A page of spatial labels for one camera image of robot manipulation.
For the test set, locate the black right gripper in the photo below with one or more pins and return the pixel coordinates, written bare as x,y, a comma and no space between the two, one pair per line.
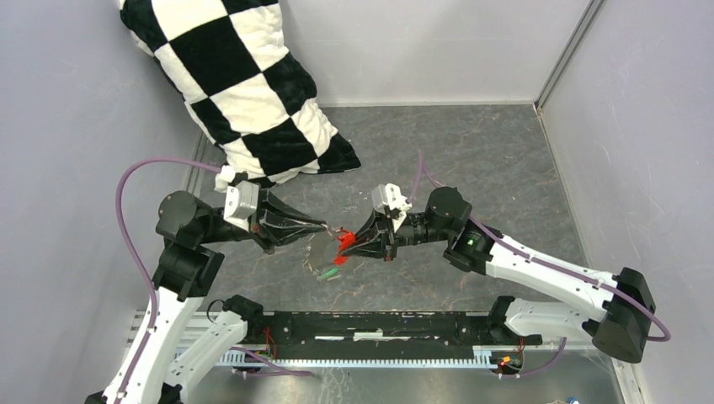
368,237

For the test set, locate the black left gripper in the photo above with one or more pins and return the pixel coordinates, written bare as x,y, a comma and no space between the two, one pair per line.
271,235

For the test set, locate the red tagged key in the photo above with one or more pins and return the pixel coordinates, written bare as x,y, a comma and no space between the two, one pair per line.
346,239

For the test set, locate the silver keyring with red tool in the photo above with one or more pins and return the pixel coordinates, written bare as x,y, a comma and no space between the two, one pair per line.
321,249

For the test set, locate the green key tag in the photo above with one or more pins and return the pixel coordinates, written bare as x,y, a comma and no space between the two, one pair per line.
330,273

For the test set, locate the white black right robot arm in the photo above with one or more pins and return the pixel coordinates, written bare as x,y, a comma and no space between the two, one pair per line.
614,312

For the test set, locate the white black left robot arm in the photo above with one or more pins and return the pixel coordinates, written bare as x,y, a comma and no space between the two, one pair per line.
153,371

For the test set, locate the black white checkered pillow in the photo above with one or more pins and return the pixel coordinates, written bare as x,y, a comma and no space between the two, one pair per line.
240,84

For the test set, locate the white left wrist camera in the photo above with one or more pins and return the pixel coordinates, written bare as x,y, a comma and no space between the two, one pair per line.
241,196

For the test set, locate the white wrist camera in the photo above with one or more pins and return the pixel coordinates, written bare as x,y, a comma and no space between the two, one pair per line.
241,196
389,200

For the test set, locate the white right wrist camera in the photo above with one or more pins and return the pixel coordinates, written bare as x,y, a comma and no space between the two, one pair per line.
389,200

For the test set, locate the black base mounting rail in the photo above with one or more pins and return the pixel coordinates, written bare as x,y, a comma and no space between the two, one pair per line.
381,334

